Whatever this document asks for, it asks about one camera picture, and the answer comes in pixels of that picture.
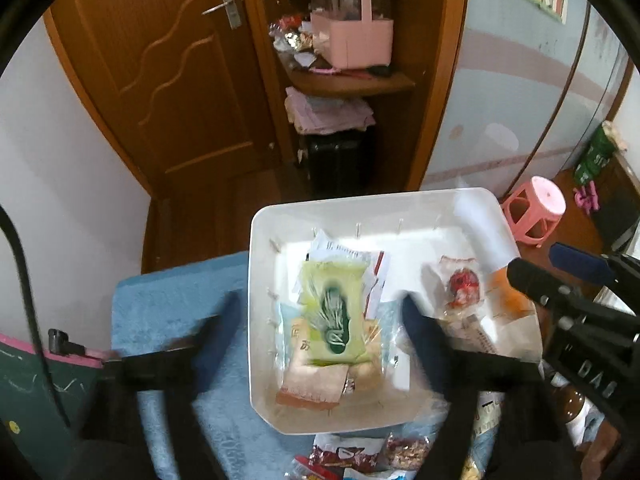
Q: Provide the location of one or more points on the pink basket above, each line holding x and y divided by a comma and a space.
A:
355, 40

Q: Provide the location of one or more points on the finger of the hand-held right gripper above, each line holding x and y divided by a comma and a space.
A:
537, 280
580, 262

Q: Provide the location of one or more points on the clear brown printed snack packet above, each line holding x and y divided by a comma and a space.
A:
475, 340

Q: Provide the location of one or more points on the pile of small trinkets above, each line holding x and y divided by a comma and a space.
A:
290, 35

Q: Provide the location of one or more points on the brown round knob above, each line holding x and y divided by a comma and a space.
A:
570, 402

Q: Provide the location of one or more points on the white plastic storage bin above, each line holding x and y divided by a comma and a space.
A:
280, 240

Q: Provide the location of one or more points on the clear bag with red candy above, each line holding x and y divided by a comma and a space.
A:
460, 285

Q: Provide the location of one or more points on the yellow puffed snack packet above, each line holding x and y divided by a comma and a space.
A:
471, 467

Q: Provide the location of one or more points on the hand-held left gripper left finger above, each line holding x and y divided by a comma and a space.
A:
220, 325

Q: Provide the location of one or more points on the dark red snack packet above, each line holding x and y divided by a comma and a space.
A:
302, 469

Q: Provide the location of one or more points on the white and red snack packet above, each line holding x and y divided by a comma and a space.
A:
370, 265

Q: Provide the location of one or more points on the pink plastic stool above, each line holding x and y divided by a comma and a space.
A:
537, 207

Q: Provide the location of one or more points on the blue towel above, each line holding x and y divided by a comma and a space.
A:
150, 300

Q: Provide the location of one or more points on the black suitcase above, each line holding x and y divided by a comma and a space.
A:
340, 162

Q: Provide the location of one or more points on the clear nut packet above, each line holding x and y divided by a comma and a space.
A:
405, 452

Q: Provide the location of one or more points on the green chalkboard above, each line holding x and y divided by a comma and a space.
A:
35, 390

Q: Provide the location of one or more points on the pink toy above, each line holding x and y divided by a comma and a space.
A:
585, 199

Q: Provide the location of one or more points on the blue snack packet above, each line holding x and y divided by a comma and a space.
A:
370, 475

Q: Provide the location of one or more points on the beige wafer packet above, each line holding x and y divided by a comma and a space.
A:
310, 385

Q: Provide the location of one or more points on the clear cream biscuit packet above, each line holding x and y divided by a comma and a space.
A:
292, 332

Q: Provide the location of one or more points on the orange and white snack bar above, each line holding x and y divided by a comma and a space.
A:
510, 300

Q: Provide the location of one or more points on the black clamp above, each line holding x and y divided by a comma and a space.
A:
62, 340

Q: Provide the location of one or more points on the pale green snack packet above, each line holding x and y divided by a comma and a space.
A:
332, 310

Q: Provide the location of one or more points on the stack of pink cloth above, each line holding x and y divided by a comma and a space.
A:
325, 112

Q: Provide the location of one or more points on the pale floral wardrobe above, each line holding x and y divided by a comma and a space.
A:
500, 85

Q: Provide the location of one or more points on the dark hair accessory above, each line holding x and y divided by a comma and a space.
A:
380, 71

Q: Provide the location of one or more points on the wooden corner shelf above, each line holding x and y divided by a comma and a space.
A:
435, 85

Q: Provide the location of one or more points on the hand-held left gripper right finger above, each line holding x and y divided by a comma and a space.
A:
422, 335

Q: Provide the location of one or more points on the brown wooden door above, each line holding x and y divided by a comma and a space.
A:
165, 85

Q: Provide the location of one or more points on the brown and white snack packet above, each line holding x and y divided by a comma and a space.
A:
345, 452

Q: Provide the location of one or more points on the green bag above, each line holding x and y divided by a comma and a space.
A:
595, 155

